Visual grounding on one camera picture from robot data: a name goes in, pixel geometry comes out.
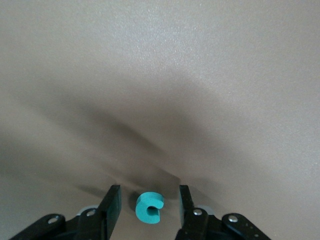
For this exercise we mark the brown table cover sheet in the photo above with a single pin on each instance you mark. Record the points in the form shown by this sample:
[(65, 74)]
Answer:
[(150, 75)]

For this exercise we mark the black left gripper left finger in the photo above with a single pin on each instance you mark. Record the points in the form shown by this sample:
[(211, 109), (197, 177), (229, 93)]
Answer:
[(110, 210)]

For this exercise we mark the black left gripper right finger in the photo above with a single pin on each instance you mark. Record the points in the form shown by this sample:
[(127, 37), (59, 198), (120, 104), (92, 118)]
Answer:
[(187, 212)]

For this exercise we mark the teal foam letter c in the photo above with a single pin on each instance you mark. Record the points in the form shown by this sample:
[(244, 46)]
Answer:
[(141, 210)]

